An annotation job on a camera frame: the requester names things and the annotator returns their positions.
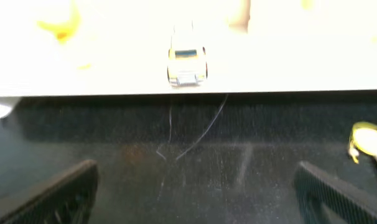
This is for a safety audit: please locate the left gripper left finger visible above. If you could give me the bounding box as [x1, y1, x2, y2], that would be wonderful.
[0, 159, 99, 224]

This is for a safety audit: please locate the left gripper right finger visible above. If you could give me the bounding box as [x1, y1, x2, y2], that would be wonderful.
[292, 161, 377, 224]

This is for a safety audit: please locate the yellow rattle drum toy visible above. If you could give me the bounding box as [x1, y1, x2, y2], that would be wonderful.
[347, 121, 377, 177]

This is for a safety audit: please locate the orange toy dinosaur figure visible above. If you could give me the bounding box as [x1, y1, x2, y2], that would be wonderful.
[35, 0, 83, 45]

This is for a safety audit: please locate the grey and yellow toy truck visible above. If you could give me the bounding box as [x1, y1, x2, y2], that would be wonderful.
[166, 45, 209, 88]

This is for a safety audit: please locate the white shelf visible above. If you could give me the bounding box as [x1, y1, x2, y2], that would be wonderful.
[0, 0, 377, 98]

